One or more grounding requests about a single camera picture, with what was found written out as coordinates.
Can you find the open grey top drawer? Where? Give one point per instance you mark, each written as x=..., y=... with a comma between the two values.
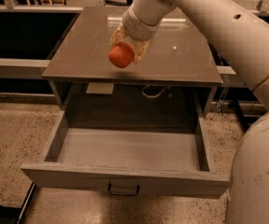
x=165, y=154

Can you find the grey metal rail frame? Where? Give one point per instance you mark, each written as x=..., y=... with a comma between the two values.
x=22, y=68

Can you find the black drawer handle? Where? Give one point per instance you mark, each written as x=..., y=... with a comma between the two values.
x=123, y=191

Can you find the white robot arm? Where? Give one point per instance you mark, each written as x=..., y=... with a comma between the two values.
x=242, y=39

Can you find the red apple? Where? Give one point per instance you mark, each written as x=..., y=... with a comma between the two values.
x=122, y=54

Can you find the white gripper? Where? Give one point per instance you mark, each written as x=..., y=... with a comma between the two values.
x=138, y=28

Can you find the black floor bar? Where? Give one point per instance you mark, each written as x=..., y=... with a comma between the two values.
x=26, y=204

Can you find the grey cabinet with counter top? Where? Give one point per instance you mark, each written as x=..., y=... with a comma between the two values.
x=178, y=55

